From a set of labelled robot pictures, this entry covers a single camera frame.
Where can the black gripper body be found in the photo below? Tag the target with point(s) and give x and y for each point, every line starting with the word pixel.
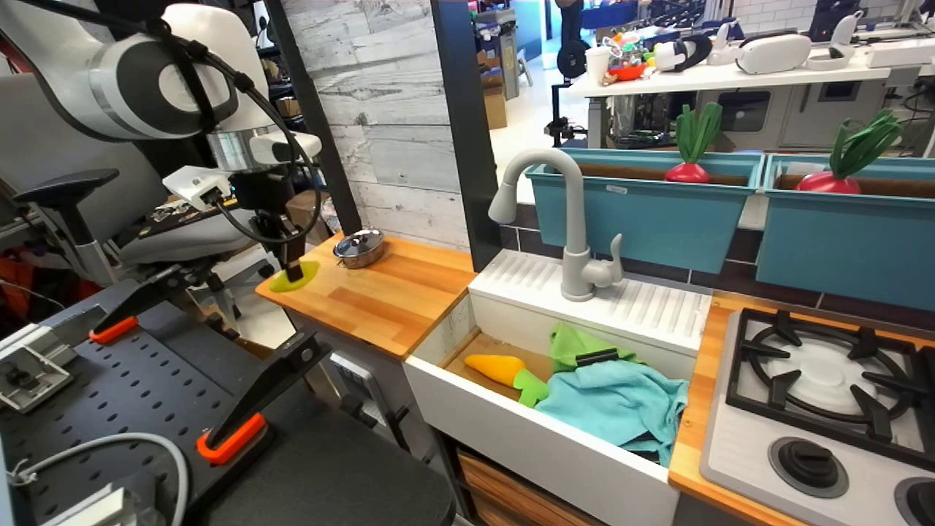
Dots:
pixel 271 193

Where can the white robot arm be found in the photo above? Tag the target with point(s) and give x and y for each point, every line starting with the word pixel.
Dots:
pixel 126 88

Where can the grey toy kitchen faucet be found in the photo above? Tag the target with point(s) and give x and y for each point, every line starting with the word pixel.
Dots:
pixel 573 224

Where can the white toy kitchen sink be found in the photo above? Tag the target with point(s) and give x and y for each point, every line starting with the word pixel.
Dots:
pixel 526 439

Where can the red radish plush toy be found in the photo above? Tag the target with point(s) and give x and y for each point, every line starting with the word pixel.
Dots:
pixel 849 161
pixel 693 148

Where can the grey toy gas stove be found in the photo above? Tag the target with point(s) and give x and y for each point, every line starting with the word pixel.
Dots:
pixel 829 375

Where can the small silver metal pot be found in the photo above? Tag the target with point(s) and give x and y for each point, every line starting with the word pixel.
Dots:
pixel 358 250

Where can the wooden butcher block counter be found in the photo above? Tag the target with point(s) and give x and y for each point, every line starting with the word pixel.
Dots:
pixel 380 294

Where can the grey office chair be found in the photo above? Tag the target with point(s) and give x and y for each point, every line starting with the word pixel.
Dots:
pixel 186 239

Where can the grey wood plank backsplash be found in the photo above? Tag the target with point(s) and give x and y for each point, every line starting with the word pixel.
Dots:
pixel 380 117

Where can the black orange bar clamp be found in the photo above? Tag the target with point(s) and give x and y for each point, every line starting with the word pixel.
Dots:
pixel 259 398
pixel 126 312

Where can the green cloth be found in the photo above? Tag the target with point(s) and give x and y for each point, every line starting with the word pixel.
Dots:
pixel 573 347

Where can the brown wooden cabinet front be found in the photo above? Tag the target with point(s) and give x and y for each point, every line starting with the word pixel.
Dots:
pixel 515 497

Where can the teal planter box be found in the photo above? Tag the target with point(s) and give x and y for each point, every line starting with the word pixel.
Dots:
pixel 643 221
pixel 849 243

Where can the teal cloth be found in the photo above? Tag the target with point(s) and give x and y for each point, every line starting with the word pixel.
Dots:
pixel 614 405

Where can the wooden stove counter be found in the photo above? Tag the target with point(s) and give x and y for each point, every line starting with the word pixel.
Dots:
pixel 693 427

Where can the white background table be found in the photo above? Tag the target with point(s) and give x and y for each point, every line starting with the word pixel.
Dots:
pixel 731 77

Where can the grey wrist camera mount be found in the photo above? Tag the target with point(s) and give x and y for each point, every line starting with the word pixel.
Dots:
pixel 195 183

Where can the black frame post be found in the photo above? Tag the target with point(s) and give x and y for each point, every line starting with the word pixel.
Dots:
pixel 465 126
pixel 310 107

